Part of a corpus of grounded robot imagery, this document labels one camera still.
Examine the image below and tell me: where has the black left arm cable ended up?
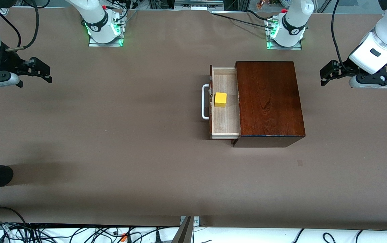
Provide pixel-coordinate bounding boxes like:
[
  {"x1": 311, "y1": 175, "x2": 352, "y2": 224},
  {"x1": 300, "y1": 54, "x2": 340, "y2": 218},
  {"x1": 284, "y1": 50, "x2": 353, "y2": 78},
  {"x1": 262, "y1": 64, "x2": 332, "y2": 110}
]
[{"x1": 331, "y1": 0, "x2": 347, "y2": 70}]

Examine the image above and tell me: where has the yellow wooden block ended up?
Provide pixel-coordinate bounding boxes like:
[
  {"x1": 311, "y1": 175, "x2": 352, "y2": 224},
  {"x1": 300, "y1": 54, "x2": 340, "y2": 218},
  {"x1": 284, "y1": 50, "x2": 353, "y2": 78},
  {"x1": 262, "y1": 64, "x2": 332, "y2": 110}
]
[{"x1": 214, "y1": 92, "x2": 227, "y2": 108}]

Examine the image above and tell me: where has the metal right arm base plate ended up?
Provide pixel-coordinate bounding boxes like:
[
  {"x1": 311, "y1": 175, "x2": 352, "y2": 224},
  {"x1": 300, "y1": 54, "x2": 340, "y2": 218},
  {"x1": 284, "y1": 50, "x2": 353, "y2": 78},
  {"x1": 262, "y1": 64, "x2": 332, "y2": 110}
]
[{"x1": 89, "y1": 34, "x2": 123, "y2": 47}]

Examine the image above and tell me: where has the dark brown wooden cabinet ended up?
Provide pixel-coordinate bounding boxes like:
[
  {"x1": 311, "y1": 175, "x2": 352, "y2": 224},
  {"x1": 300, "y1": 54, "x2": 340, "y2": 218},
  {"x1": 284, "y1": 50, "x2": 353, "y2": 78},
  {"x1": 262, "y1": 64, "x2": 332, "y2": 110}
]
[{"x1": 232, "y1": 61, "x2": 306, "y2": 148}]

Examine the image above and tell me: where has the long black table cable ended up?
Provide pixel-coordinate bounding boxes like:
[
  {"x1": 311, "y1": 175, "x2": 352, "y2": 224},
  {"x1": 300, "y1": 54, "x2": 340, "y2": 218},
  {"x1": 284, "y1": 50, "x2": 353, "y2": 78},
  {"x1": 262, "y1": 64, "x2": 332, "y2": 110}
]
[{"x1": 211, "y1": 11, "x2": 272, "y2": 28}]

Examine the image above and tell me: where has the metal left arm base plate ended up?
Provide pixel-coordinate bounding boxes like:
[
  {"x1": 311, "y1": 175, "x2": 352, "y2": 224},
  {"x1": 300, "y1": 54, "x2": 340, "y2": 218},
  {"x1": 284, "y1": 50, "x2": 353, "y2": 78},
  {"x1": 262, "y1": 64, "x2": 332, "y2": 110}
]
[{"x1": 266, "y1": 19, "x2": 302, "y2": 50}]

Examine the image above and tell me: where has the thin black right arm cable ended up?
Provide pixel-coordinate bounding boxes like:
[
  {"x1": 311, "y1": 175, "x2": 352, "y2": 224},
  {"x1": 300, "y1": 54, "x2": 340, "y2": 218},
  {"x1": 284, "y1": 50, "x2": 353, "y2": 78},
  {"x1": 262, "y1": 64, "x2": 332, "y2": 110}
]
[{"x1": 0, "y1": 7, "x2": 22, "y2": 49}]

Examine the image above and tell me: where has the black arched cable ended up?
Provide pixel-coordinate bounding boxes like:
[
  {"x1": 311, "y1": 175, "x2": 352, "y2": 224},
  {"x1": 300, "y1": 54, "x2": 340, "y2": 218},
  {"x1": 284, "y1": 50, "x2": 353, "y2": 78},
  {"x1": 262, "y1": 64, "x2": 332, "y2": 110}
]
[{"x1": 0, "y1": 207, "x2": 28, "y2": 233}]

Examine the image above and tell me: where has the wooden drawer with white handle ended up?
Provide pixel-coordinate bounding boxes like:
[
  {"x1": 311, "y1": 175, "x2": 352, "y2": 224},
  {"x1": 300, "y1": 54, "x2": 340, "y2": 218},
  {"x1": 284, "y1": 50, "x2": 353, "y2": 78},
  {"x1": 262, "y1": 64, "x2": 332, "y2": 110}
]
[{"x1": 202, "y1": 65, "x2": 241, "y2": 139}]

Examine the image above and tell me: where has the white power strip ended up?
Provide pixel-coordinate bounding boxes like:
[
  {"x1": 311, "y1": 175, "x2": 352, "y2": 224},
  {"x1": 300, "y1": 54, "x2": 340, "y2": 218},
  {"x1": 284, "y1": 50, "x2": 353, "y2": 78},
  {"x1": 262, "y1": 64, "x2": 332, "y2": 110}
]
[{"x1": 174, "y1": 0, "x2": 224, "y2": 11}]

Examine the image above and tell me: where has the aluminium bracket post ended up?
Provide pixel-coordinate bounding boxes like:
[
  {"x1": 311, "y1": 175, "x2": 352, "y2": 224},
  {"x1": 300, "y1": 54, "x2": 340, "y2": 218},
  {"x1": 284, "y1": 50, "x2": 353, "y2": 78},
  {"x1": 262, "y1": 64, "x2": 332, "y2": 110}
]
[{"x1": 171, "y1": 216, "x2": 200, "y2": 243}]

